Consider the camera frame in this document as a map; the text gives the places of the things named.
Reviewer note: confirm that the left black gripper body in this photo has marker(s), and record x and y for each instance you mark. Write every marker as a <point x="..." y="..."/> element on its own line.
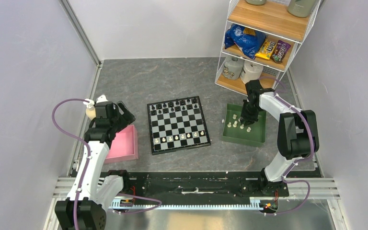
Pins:
<point x="114" y="120"/>

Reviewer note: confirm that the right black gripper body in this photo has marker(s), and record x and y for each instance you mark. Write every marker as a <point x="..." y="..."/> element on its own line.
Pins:
<point x="250" y="112"/>

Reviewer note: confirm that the green plastic tray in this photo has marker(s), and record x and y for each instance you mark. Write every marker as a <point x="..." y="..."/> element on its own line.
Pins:
<point x="252" y="135"/>

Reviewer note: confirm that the pink plastic tray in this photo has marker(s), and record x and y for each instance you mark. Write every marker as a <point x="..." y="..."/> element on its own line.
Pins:
<point x="124" y="147"/>

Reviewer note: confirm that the black white chessboard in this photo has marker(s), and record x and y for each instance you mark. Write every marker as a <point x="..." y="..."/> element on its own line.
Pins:
<point x="176" y="118"/>

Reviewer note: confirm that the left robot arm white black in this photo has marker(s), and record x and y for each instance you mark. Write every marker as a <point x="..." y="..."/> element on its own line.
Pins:
<point x="87" y="202"/>

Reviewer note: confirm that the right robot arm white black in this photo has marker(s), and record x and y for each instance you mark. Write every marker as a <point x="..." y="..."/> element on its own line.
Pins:
<point x="297" y="136"/>

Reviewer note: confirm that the beige pump bottle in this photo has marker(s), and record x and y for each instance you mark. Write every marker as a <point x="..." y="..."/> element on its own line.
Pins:
<point x="90" y="112"/>

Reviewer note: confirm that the white paper roll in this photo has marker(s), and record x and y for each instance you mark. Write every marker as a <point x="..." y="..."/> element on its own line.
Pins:
<point x="250" y="71"/>

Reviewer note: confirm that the white jug with label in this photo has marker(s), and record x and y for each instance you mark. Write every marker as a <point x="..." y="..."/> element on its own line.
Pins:
<point x="232" y="67"/>

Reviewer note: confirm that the yellow candy bag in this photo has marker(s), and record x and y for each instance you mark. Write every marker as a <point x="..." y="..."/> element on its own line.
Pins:
<point x="266" y="50"/>

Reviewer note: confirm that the blue snack bag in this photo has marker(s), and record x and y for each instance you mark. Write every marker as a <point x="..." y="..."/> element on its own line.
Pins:
<point x="246" y="39"/>

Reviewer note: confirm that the brown candy bag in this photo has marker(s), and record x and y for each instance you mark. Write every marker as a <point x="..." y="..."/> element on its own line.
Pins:
<point x="280" y="51"/>

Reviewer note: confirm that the grey green bottle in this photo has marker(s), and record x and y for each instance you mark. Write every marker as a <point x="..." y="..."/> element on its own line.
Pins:
<point x="301" y="8"/>

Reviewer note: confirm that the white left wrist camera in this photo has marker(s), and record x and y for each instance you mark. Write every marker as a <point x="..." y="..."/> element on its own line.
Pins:
<point x="91" y="103"/>

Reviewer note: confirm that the white wire wooden shelf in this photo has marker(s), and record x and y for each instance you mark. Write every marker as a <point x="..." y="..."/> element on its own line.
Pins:
<point x="272" y="18"/>

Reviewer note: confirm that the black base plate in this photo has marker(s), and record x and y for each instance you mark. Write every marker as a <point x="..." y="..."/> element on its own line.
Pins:
<point x="200" y="187"/>

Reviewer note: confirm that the aluminium corner rail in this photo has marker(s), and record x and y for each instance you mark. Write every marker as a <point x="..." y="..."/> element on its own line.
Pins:
<point x="80" y="31"/>

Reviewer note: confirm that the grey cable duct strip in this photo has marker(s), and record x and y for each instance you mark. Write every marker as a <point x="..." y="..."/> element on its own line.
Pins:
<point x="254" y="204"/>

